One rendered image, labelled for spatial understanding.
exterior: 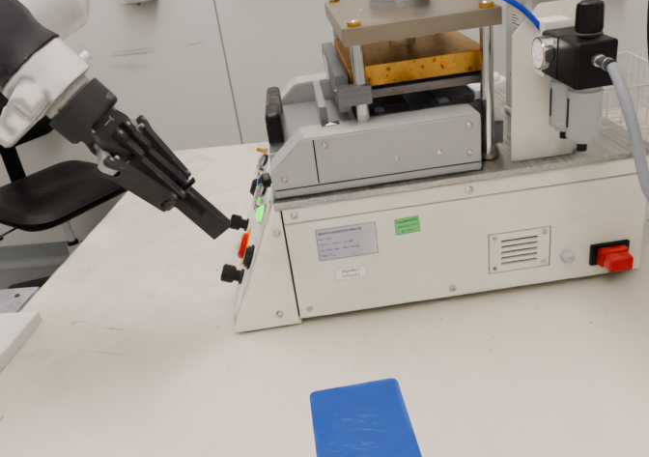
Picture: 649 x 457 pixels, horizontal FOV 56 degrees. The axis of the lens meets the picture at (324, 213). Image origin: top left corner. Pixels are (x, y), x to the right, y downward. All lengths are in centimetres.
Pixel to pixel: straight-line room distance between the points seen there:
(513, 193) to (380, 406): 30
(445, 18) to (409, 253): 28
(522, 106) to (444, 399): 34
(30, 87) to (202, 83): 173
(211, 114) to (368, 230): 176
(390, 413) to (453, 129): 32
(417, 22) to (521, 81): 14
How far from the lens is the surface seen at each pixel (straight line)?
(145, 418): 74
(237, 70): 237
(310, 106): 93
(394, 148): 71
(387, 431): 65
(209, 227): 78
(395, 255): 76
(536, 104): 75
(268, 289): 77
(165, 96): 248
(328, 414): 68
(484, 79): 75
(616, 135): 85
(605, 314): 82
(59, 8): 83
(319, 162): 71
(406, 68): 75
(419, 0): 81
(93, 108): 73
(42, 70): 72
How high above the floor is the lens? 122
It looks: 25 degrees down
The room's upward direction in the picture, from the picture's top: 8 degrees counter-clockwise
